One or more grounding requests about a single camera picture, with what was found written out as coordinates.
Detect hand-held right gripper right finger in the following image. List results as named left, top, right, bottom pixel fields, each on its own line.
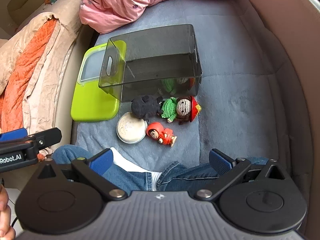
left=195, top=149, right=288, bottom=202

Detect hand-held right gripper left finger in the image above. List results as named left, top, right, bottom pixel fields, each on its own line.
left=37, top=148, right=127, bottom=201

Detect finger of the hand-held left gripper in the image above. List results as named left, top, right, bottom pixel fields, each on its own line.
left=0, top=128, right=28, bottom=142
left=24, top=127, right=62, bottom=155

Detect round cream tin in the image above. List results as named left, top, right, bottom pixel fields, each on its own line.
left=116, top=112, right=146, bottom=144

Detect red hooded figurine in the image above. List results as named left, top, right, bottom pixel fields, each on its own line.
left=146, top=122, right=178, bottom=148

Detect crochet doll with red hat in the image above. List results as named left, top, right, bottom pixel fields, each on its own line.
left=160, top=95, right=202, bottom=125

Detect black plush toy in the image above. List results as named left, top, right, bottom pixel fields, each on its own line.
left=131, top=94, right=164, bottom=120

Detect smoky transparent storage box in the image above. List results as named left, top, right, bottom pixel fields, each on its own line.
left=98, top=24, right=203, bottom=103

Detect person's left hand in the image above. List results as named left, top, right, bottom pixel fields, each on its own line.
left=0, top=184, right=16, bottom=240

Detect white sock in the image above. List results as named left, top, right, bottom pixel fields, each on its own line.
left=110, top=147, right=163, bottom=189

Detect blue jeans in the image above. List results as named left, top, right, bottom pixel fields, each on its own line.
left=52, top=145, right=272, bottom=193

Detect green plastic lid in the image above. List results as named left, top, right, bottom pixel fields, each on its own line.
left=70, top=40, right=127, bottom=122

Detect grey-blue bed sheet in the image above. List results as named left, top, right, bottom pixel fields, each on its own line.
left=71, top=0, right=304, bottom=173

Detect beige and orange blanket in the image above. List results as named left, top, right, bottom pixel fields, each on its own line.
left=0, top=0, right=87, bottom=155

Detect beige padded headboard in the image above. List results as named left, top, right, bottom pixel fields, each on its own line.
left=7, top=0, right=57, bottom=27

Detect pink floral quilt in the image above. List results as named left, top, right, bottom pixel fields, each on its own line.
left=79, top=0, right=234, bottom=34

